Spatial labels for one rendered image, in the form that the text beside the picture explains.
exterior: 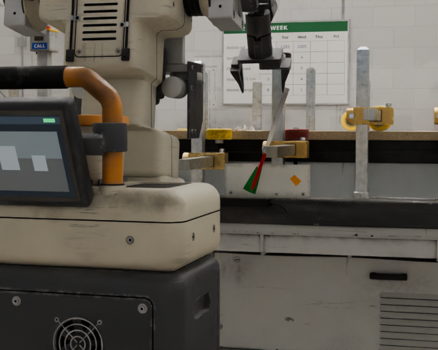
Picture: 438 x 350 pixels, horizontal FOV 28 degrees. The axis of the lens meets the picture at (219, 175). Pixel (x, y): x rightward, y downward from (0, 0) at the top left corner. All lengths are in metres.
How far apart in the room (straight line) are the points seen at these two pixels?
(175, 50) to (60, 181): 0.60
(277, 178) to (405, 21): 7.29
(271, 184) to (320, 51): 7.26
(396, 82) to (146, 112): 8.10
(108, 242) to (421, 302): 1.69
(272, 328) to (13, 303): 1.64
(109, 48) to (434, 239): 1.28
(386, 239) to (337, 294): 0.35
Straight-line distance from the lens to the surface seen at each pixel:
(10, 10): 1.88
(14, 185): 1.37
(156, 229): 1.31
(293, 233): 2.64
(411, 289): 2.88
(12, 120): 1.32
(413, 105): 9.74
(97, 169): 1.42
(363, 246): 2.63
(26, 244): 1.40
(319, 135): 2.77
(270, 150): 2.30
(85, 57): 1.71
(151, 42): 1.74
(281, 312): 2.93
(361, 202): 2.57
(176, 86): 1.79
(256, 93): 3.74
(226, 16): 1.70
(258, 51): 2.04
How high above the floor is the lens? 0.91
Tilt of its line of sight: 3 degrees down
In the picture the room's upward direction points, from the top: straight up
